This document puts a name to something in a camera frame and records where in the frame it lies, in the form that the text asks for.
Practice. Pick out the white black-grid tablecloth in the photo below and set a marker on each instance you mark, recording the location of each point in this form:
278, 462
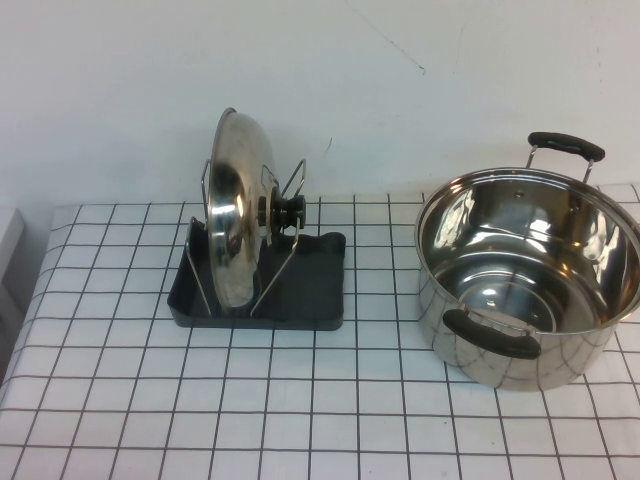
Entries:
320, 425

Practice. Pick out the stainless steel pot lid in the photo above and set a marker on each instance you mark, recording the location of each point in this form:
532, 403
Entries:
235, 225

